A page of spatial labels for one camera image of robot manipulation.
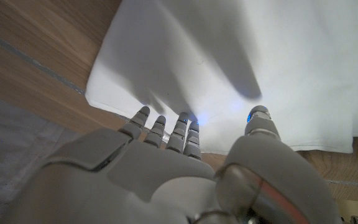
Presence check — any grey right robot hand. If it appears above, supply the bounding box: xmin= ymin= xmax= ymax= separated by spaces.
xmin=0 ymin=105 xmax=344 ymax=224

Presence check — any white cloth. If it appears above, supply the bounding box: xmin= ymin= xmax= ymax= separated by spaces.
xmin=85 ymin=0 xmax=358 ymax=154

